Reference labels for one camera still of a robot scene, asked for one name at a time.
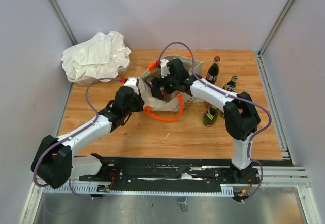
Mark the glass cola bottle red cap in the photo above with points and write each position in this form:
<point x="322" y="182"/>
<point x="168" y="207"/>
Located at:
<point x="213" y="71"/>

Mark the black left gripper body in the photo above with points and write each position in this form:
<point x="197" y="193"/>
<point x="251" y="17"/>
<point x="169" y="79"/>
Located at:
<point x="136" y="106"/>

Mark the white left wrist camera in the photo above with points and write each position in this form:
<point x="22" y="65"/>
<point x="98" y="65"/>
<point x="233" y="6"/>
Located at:
<point x="133" y="82"/>

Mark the aluminium frame post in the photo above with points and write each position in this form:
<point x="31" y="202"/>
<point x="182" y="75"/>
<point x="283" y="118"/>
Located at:
<point x="62" y="20"/>
<point x="283" y="14"/>

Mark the aluminium frame post right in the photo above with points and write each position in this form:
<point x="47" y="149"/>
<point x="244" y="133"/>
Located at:
<point x="283" y="14"/>

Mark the crumpled white cloth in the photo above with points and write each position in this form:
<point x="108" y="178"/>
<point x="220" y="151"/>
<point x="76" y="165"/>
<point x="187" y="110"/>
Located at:
<point x="101" y="56"/>

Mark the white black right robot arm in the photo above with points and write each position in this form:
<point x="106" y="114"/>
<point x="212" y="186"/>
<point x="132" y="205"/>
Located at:
<point x="240" y="114"/>

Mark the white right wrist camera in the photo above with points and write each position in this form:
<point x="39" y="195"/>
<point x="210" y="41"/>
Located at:
<point x="164" y="68"/>

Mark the grey slotted cable duct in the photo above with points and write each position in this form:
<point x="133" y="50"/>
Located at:
<point x="146" y="187"/>

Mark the aluminium frame post left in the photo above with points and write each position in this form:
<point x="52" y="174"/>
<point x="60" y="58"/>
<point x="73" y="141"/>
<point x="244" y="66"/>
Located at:
<point x="62" y="20"/>

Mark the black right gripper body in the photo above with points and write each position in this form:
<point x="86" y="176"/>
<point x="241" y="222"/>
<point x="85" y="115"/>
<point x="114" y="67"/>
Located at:
<point x="169" y="84"/>

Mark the white canvas tote bag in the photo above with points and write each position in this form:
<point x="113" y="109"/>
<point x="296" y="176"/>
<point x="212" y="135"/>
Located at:
<point x="170" y="102"/>

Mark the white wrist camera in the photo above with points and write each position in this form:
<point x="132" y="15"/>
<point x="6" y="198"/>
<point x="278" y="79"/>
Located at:
<point x="164" y="68"/>
<point x="133" y="82"/>

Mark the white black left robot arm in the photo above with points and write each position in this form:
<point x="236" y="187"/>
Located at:
<point x="56" y="162"/>

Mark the orange bag handle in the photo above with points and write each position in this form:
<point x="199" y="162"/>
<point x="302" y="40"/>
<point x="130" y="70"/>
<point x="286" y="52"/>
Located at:
<point x="147" y="110"/>

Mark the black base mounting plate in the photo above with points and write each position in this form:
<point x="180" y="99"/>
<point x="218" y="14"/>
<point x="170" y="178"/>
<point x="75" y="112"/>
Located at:
<point x="122" y="169"/>

